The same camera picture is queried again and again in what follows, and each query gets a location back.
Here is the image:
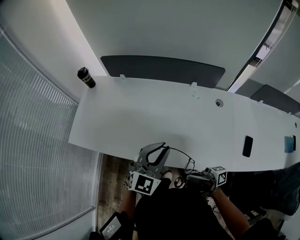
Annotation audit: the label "wide white roller blind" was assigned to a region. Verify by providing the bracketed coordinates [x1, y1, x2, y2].
[65, 0, 284, 90]

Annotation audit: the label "narrow white roller blind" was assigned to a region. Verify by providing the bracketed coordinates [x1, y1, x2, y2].
[248, 14, 300, 106]

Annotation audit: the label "striped glass partition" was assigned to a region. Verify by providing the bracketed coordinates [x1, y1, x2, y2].
[0, 30, 99, 237]

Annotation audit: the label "black water bottle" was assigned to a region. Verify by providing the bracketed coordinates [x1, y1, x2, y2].
[77, 67, 96, 89]

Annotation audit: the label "long dark grey desk divider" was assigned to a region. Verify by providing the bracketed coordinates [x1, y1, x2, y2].
[100, 55, 226, 89]

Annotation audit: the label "black plastic-wrapped office chair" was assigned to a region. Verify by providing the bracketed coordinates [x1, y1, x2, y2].
[228, 161, 300, 216]

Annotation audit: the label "black handheld display device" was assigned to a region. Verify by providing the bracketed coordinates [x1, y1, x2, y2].
[99, 212, 122, 237]

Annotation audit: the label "blue notebook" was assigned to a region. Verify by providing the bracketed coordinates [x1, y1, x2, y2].
[284, 135, 295, 153]

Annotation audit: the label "black smartphone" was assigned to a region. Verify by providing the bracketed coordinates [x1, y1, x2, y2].
[242, 135, 254, 158]

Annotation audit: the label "narrow window strip with frame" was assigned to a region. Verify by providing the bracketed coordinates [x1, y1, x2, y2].
[226, 0, 293, 93]

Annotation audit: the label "short dark grey desk divider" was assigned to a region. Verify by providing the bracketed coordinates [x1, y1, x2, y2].
[250, 84, 300, 118]

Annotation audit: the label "person's left forearm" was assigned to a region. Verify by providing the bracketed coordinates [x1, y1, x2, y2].
[120, 191, 138, 216]

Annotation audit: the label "person's white shoe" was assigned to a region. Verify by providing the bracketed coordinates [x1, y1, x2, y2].
[161, 171, 174, 186]

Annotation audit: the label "person's black shirt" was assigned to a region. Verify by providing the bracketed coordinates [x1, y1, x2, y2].
[133, 178, 235, 240]

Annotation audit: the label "thin black wire-frame eyeglasses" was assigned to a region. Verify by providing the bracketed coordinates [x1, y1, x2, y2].
[167, 145, 195, 188]

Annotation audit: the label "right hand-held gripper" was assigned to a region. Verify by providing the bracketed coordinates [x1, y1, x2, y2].
[185, 165, 228, 194]

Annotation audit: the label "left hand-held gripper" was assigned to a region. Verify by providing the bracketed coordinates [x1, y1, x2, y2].
[127, 142, 171, 195]

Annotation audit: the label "person's right forearm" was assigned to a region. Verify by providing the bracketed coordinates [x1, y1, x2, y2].
[212, 187, 250, 240]

